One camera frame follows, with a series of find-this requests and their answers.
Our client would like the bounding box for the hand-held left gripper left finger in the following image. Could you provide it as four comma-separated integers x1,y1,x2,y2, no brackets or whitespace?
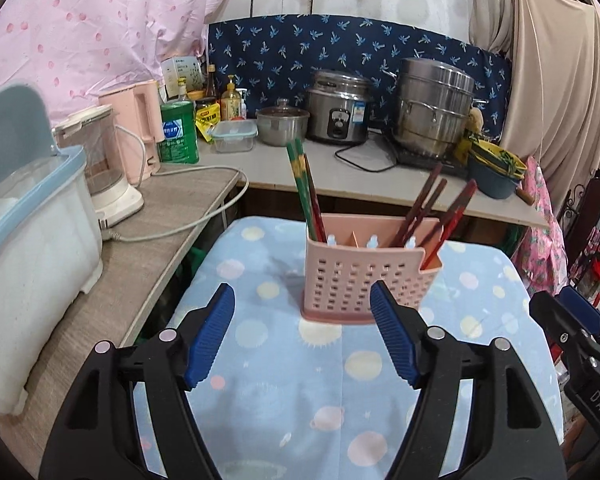
39,282,237,480

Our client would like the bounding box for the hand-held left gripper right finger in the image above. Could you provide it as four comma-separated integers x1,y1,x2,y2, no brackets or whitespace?
369,280,566,480

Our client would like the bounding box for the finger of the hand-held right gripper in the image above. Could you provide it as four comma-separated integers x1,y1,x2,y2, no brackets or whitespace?
529,291,593,361
559,286,600,351

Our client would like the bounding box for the pink perforated utensil holder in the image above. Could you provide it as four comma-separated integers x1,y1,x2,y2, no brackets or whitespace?
300,213,443,326

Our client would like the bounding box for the green chopstick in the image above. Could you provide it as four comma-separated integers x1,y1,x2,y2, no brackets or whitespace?
295,139,326,242
286,142,317,241

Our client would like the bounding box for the pink floral cloth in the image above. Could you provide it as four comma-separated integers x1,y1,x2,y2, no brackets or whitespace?
512,155,568,301

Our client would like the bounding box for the wooden countertop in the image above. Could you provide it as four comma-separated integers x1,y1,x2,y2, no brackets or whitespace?
0,132,551,461

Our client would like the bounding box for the blue spotted tablecloth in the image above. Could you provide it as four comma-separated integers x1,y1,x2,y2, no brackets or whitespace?
130,215,566,480

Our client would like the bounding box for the black metal chair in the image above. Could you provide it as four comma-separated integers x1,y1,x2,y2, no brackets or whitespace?
560,170,600,286

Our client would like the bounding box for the blue bowl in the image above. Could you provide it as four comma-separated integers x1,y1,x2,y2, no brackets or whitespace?
467,155,523,200

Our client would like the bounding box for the yellow green patterned bowl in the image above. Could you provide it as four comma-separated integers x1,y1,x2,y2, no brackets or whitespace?
467,132,527,181

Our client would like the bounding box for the black induction cooker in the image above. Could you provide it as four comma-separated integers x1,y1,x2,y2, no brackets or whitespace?
382,137,471,179

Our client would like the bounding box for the white dish box blue lid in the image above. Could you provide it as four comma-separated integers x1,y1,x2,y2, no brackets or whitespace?
0,82,105,416

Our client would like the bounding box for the clear food container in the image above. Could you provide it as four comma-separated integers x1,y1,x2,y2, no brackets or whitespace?
211,120,258,153

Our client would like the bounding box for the green canister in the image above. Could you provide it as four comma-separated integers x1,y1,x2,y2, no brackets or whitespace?
159,101,201,165

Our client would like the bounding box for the glass kettle white base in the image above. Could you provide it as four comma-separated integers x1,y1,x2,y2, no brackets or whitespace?
52,105,146,228

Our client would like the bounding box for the yellow packet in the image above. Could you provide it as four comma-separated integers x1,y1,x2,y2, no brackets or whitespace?
195,104,223,142

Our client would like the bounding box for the small steel pot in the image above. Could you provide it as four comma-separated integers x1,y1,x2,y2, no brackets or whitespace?
255,98,311,147

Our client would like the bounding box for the pink electric kettle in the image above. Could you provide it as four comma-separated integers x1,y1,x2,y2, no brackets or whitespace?
97,80,165,186

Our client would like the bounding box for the yellow pump bottle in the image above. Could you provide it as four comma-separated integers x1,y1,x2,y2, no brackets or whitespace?
221,76,243,121

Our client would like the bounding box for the steel steamer pot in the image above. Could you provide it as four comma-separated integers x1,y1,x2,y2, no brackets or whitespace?
390,57,476,158

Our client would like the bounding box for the steel rice cooker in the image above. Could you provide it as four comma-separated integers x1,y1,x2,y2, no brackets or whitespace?
305,70,373,146

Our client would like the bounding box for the beige curtain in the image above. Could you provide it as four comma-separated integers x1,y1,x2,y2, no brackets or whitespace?
470,0,600,201

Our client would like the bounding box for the white carton box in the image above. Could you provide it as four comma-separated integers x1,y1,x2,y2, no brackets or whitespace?
161,56,203,101

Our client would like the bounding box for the navy patterned cloth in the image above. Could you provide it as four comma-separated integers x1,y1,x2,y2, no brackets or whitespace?
207,15,513,143

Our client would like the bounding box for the pink spotted curtain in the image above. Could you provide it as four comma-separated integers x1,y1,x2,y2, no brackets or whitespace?
0,0,261,128

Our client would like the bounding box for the white power cable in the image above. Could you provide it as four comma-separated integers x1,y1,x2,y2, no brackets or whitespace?
100,165,246,242

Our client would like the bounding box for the black power cable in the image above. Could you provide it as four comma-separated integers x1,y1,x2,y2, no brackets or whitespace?
334,142,398,173

